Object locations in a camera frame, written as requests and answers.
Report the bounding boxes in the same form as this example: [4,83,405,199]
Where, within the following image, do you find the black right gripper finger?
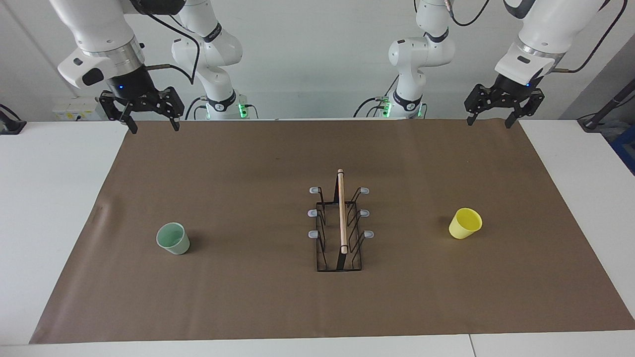
[99,91,138,134]
[149,87,185,132]

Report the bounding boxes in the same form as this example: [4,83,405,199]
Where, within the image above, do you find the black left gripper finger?
[464,84,499,125]
[504,89,545,129]

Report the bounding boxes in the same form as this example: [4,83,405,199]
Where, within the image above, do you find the yellow plastic cup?
[448,208,483,240]

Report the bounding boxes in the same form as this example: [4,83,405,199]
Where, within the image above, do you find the green plastic cup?
[156,222,191,255]

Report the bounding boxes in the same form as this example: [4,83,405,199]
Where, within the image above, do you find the white power strip box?
[52,97,106,121]

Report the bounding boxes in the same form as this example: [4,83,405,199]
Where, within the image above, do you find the black stand pole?
[577,79,635,132]

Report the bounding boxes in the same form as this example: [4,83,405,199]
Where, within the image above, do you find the blue box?
[611,124,635,175]

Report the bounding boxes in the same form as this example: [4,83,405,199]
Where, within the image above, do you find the black table clamp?
[0,104,26,135]

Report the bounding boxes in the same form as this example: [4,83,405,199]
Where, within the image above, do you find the brown table mat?
[30,119,635,344]

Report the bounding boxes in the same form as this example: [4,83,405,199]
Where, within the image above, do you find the black base cable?
[353,97,383,119]
[185,96,209,120]

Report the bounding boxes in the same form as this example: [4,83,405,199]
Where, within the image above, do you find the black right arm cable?
[131,10,201,85]

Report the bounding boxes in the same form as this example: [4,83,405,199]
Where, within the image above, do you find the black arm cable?
[131,10,201,85]
[446,0,630,74]

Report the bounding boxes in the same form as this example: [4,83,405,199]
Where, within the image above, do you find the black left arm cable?
[446,0,630,74]

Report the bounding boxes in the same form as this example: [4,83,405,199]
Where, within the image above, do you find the black wire cup rack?
[309,169,375,272]

